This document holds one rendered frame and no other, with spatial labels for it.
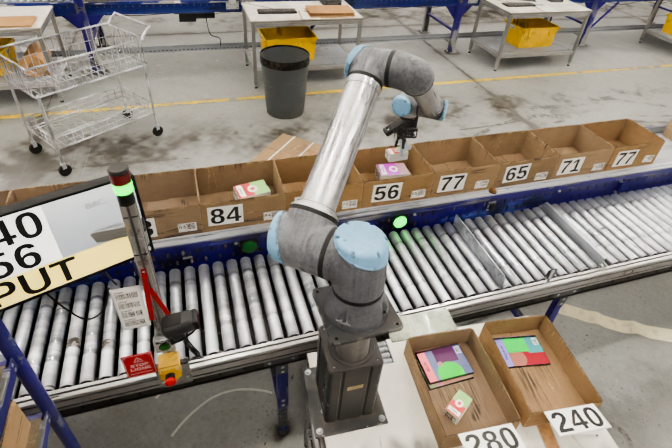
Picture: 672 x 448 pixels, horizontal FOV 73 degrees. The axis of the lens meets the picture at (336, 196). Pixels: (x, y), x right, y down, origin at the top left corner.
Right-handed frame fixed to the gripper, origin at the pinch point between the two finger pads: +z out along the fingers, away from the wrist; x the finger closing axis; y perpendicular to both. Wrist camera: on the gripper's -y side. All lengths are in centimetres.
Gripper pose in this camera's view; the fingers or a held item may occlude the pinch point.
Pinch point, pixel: (397, 150)
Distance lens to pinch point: 230.6
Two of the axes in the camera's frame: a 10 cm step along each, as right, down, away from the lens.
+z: -0.6, 7.9, 6.1
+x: -3.0, -6.0, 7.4
